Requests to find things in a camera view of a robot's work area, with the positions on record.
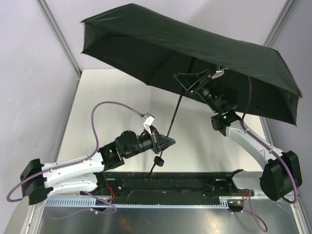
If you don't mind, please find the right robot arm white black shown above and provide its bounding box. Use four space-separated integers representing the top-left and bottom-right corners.
174 70 302 204

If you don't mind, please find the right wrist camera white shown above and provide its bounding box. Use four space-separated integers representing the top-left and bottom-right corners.
212 65 225 79

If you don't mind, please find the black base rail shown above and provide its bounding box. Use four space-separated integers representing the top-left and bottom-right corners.
91 172 250 204

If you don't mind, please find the black folding umbrella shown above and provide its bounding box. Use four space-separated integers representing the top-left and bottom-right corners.
79 3 304 177

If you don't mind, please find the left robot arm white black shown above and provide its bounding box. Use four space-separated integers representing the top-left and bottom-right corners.
20 129 176 205

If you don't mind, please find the aluminium corner post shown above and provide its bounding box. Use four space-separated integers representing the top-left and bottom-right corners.
36 0 82 76
263 0 297 47

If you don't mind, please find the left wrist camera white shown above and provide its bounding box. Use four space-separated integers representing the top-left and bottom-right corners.
142 113 155 130

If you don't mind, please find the left aluminium corner post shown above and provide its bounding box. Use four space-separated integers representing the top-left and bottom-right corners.
36 0 82 76

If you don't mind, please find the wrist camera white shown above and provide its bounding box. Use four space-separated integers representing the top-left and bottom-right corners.
142 113 155 130
212 65 225 79

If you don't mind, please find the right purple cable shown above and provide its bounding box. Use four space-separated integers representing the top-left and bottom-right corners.
241 75 302 232

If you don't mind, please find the grey cable duct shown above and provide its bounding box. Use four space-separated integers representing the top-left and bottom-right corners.
45 197 245 209

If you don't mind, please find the right aluminium corner post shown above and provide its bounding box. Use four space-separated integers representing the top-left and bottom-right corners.
263 0 297 47

